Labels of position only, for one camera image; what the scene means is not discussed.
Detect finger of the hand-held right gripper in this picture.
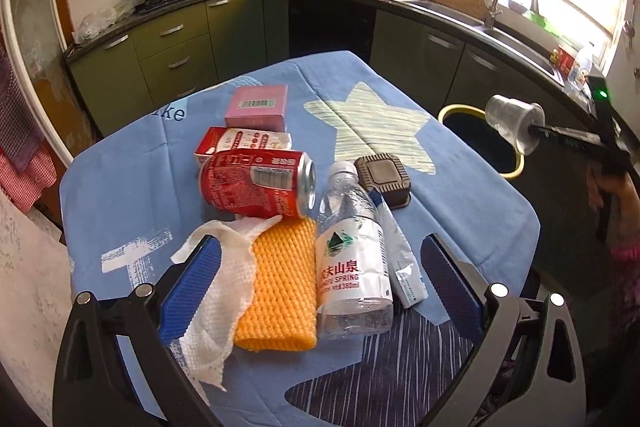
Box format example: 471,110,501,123
527,121,602,152

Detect brown square container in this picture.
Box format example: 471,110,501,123
354,152,413,210

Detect green kitchen cabinets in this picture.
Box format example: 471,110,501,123
67,0,596,142

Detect red and white carton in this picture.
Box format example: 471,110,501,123
194,127,292,168

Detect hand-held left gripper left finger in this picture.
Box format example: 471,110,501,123
52,234,226,427

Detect clear plastic bag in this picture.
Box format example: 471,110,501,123
75,4,136,44

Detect clear plastic water bottle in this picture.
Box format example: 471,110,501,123
315,161,395,341

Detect yellow rimmed trash bin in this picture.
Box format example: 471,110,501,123
438,103,526,180

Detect white and blue tube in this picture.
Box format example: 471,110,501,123
370,188,427,308

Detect black built-in appliance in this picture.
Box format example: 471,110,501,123
289,0,376,62

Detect glass door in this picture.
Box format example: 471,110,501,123
0,0,76,158

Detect person's right hand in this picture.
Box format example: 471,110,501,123
587,171,640,254

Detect pink cardboard box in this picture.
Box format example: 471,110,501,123
224,84,290,134

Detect white paper towel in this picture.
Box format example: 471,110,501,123
171,214,283,392

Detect clear plastic cup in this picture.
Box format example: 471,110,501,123
484,95,546,156

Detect checked apron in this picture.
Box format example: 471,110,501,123
0,37,58,212

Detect red drink can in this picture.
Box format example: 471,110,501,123
199,149,317,219

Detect steel sink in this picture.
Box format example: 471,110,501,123
425,0,558,78

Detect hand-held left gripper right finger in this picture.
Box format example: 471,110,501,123
420,233,587,427

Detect blue star tablecloth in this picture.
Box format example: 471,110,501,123
59,50,542,427

